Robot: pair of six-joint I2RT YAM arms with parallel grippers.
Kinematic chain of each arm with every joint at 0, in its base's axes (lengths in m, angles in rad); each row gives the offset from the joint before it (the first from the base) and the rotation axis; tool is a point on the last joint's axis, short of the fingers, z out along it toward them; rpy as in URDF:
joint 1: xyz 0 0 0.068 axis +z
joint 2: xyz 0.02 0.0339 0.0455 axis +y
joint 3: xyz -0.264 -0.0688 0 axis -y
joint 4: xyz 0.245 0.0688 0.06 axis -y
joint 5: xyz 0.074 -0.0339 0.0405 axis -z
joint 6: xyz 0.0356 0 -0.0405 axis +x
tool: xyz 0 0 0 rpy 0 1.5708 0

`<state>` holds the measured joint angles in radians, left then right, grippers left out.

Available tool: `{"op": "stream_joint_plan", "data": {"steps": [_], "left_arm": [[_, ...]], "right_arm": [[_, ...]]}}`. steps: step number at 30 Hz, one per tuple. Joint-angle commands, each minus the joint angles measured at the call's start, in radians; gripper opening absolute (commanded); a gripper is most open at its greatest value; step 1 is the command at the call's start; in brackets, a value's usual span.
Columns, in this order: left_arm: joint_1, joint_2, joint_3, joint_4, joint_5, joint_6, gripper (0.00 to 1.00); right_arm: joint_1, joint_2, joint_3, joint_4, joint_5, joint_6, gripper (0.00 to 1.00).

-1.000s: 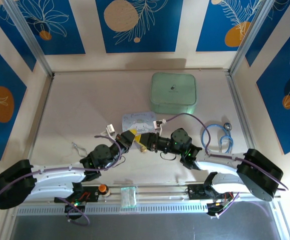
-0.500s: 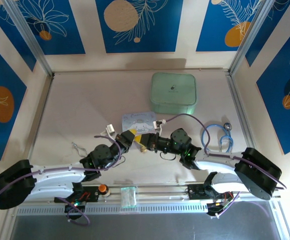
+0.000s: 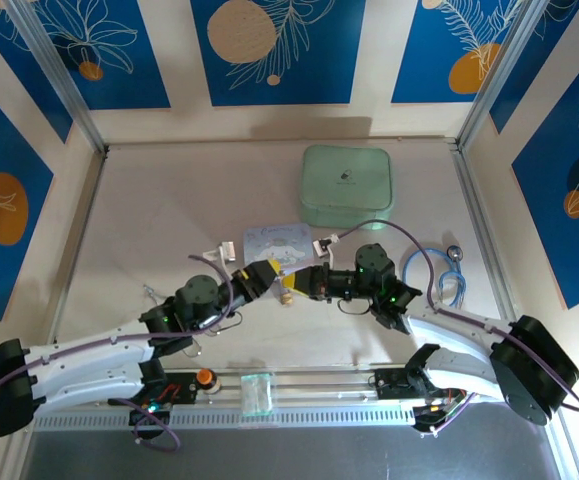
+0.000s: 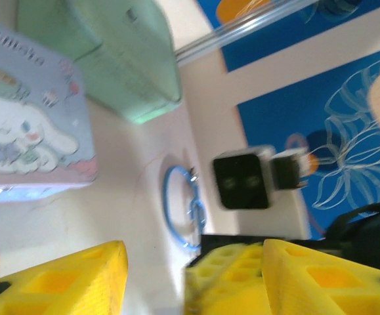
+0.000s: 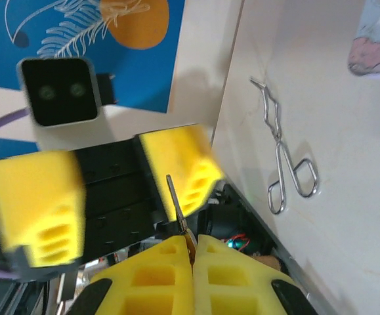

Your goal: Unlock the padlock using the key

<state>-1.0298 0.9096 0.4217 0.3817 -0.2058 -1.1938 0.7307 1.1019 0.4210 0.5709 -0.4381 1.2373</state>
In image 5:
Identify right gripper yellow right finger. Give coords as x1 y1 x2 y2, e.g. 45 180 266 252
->
194 234 319 315

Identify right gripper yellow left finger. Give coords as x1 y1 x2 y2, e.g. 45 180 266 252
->
65 234 196 315

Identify thin metal blade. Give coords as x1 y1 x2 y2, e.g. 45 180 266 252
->
165 174 198 267

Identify blue patterned backdrop board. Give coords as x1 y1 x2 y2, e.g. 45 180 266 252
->
0 0 186 165

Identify pastel cartoon tin box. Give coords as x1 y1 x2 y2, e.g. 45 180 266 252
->
347 0 380 78

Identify electronics with red wires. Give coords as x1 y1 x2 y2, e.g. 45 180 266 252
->
205 183 279 260

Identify metal wire tongs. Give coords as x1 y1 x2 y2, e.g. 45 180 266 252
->
249 75 320 216

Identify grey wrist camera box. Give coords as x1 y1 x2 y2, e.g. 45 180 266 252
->
16 56 106 128

